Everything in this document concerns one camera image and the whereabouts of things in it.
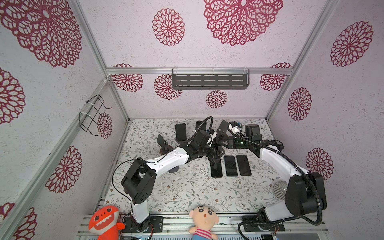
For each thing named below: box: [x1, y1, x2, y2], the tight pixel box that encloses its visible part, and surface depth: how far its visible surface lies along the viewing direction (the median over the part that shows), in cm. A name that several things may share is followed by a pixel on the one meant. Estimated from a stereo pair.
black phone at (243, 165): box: [236, 154, 252, 176], surface depth 97 cm
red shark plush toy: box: [88, 205, 126, 240], surface depth 69 cm
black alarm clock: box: [270, 139, 285, 150], surface depth 97 cm
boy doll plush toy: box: [189, 205, 219, 240], surface depth 70 cm
